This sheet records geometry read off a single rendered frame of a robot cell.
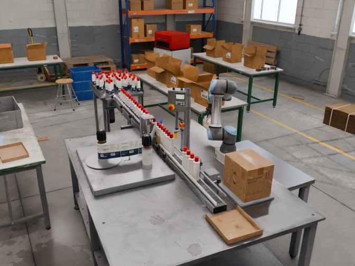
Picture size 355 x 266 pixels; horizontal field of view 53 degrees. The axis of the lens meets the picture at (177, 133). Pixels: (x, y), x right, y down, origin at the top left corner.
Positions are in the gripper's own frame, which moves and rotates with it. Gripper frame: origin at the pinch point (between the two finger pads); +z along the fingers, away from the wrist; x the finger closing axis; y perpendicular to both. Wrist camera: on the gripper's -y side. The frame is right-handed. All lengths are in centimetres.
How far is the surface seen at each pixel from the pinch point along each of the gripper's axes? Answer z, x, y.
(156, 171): 14, 86, -48
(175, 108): -30, 56, -25
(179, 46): -6, -209, 456
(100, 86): 0, 58, 200
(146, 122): -10, 71, 6
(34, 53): -7, 105, 508
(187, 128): -11, 46, -30
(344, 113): 67, -326, 83
